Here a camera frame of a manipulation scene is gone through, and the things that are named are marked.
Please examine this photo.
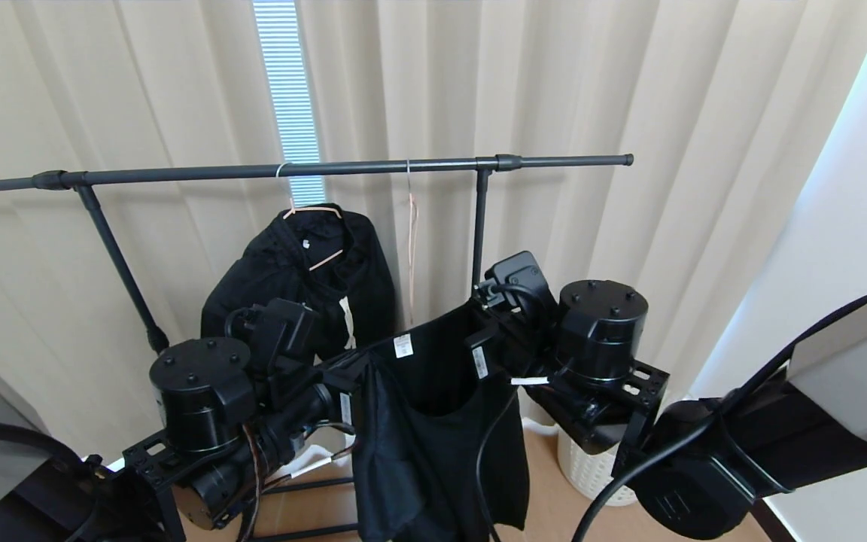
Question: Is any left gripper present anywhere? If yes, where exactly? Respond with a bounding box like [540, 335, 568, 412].
[263, 367, 364, 466]

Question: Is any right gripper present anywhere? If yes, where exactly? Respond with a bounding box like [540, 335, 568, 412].
[467, 330, 564, 382]

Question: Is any black garment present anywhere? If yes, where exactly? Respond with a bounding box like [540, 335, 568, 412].
[351, 301, 533, 542]
[200, 203, 399, 364]

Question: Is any pink clothes hanger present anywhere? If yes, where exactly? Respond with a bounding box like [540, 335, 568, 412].
[275, 162, 346, 274]
[405, 159, 421, 327]

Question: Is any white laundry basket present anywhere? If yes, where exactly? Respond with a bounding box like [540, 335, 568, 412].
[556, 420, 642, 507]

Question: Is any black clothes rack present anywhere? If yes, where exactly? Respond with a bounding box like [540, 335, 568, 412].
[0, 154, 635, 542]

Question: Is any beige curtain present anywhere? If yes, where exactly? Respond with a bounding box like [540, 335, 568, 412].
[0, 0, 329, 460]
[297, 0, 867, 422]

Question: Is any window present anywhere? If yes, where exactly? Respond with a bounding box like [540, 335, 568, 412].
[253, 0, 328, 209]

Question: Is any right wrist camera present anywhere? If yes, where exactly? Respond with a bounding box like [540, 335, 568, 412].
[477, 251, 559, 333]

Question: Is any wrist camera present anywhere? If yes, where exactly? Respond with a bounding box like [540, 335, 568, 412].
[477, 251, 559, 333]
[238, 299, 320, 381]

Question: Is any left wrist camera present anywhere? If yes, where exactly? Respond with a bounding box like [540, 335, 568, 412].
[238, 299, 320, 381]

